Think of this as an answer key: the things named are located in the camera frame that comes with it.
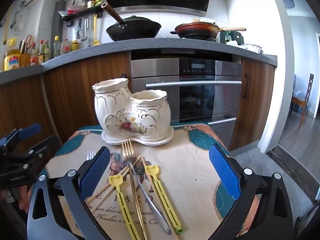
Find gold fork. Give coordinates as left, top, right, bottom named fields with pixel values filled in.
left=121, top=140, right=149, bottom=240

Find hanging silver kitchen tools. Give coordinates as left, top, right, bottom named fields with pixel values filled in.
left=76, top=17, right=90, bottom=42

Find red frying pan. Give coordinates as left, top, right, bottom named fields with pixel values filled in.
left=170, top=21, right=247, bottom=42

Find wooden chopstick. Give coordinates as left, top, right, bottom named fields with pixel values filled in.
left=91, top=162, right=137, bottom=205
left=140, top=156, right=180, bottom=240
left=84, top=165, right=131, bottom=203

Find grey speckled kitchen countertop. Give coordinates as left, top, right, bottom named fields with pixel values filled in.
left=0, top=37, right=278, bottom=85

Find yellow slotted spatula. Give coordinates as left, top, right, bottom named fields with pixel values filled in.
left=92, top=14, right=102, bottom=47

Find wooden dining chair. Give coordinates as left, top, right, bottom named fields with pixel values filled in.
left=290, top=74, right=314, bottom=128

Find dark sauce bottle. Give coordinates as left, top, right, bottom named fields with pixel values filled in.
left=38, top=40, right=45, bottom=64

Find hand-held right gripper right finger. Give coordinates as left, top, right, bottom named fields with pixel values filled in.
left=209, top=144, right=294, bottom=240

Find black wall rack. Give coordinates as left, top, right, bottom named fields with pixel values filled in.
left=59, top=5, right=104, bottom=22

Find printed table mat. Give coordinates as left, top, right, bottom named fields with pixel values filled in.
left=37, top=122, right=253, bottom=240

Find white ceramic saucer tray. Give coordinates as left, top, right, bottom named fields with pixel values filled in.
left=101, top=126, right=175, bottom=146

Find silver spoon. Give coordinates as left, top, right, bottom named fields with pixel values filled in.
left=124, top=155, right=173, bottom=235

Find floral ceramic utensil holder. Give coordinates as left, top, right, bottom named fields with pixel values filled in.
left=92, top=78, right=172, bottom=142

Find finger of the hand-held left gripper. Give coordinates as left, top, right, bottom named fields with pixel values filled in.
left=7, top=135, right=62, bottom=173
left=0, top=123, right=42, bottom=153

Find clear oil bottle yellow cap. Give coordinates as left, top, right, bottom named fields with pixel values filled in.
left=53, top=35, right=61, bottom=58

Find red label sauce bottle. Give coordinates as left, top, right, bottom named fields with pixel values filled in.
left=30, top=43, right=38, bottom=65

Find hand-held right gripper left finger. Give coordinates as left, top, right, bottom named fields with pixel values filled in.
left=27, top=145, right=112, bottom=240

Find stainless steel built-in oven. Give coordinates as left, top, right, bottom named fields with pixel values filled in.
left=130, top=57, right=243, bottom=153

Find wooden knife block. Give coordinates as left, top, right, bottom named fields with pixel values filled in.
left=19, top=40, right=32, bottom=67

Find white bowl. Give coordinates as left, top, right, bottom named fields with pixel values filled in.
left=237, top=44, right=263, bottom=54

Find black wok with wooden handle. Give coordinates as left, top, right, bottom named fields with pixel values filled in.
left=101, top=2, right=162, bottom=42

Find person's left hand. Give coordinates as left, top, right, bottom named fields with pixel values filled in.
left=0, top=186, right=34, bottom=214

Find large yellow jar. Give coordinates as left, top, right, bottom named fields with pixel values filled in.
left=3, top=49, right=21, bottom=72

